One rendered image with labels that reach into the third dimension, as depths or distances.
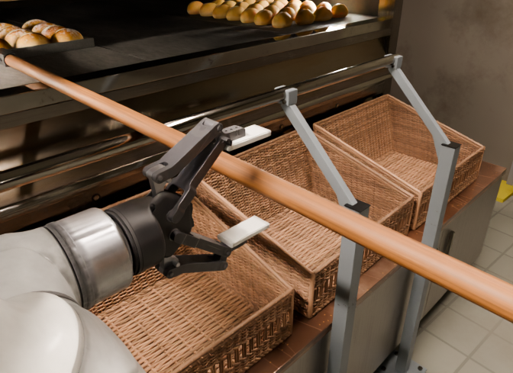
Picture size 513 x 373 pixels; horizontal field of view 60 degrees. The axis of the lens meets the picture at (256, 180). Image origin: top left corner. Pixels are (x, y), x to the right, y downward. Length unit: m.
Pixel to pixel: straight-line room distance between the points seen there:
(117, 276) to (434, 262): 0.30
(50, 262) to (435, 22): 3.28
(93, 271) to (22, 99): 0.72
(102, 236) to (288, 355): 0.80
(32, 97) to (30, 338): 0.88
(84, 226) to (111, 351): 0.17
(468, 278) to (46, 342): 0.34
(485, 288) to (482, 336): 1.76
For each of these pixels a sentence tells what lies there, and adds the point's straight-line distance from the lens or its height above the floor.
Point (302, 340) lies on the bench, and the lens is 1.20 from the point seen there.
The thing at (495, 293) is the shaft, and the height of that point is 1.20.
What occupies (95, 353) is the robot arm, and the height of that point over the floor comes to 1.26.
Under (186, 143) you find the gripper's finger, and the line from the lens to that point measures 0.49.
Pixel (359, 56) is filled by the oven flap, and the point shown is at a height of 1.05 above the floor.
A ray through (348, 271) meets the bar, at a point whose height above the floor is 0.78.
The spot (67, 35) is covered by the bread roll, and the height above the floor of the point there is 1.22.
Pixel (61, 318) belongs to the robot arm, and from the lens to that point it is 0.29.
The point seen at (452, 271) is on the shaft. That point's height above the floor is 1.20.
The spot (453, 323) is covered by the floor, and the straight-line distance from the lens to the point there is 2.22.
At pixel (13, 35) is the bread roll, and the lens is 1.56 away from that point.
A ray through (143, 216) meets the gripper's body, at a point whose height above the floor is 1.22.
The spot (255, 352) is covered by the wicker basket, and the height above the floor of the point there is 0.61.
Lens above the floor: 1.46
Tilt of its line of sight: 28 degrees down
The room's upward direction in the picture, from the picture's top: straight up
